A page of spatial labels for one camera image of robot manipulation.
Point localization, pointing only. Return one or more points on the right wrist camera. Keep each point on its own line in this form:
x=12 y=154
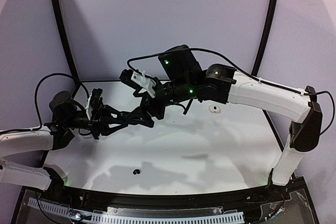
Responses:
x=141 y=84

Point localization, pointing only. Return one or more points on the black frame post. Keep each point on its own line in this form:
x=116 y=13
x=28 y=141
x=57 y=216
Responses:
x=64 y=37
x=264 y=36

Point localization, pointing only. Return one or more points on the black earbud front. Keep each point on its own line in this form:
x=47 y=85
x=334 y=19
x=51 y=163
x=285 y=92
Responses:
x=136 y=172

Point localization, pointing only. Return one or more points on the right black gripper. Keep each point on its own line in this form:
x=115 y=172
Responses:
x=151 y=104

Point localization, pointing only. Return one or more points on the black earbud charging case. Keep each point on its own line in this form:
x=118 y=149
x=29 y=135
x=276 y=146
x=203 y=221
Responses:
x=126 y=117

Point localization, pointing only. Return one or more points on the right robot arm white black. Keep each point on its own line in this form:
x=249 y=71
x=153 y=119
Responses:
x=230 y=84

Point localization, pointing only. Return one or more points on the white earbud charging case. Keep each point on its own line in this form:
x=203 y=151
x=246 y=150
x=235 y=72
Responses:
x=214 y=109

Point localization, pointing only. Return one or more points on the white slotted cable duct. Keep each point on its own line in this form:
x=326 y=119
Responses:
x=128 y=215

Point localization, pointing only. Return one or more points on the black front aluminium rail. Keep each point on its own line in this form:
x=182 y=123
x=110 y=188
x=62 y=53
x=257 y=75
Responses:
x=237 y=199

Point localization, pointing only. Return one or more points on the left black frame post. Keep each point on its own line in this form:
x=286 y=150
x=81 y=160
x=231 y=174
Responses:
x=64 y=37

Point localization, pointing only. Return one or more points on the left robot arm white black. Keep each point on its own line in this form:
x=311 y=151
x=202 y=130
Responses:
x=68 y=114

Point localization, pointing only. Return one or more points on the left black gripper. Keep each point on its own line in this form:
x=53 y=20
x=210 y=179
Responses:
x=97 y=121

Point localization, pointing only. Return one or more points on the right black frame post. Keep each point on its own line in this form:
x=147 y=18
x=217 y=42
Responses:
x=264 y=36

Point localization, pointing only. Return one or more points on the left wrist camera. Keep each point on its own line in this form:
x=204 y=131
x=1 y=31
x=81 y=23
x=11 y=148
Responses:
x=93 y=102

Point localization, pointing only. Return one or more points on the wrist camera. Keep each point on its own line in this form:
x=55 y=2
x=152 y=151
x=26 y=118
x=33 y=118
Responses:
x=93 y=102
x=141 y=84

